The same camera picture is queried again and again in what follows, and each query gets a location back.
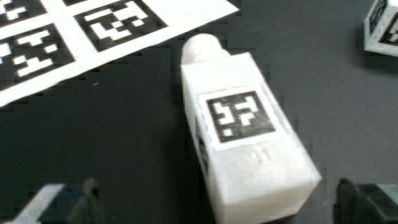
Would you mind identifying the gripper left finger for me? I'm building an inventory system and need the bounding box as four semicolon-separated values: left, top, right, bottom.
5;178;106;224

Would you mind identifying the white marker sheet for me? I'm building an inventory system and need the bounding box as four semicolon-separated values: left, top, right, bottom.
0;0;238;107

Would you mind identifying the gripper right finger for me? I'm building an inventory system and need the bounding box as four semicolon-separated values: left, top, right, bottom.
333;179;398;224

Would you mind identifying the white chair leg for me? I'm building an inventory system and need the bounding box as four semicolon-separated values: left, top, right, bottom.
181;34;321;224
364;0;398;57

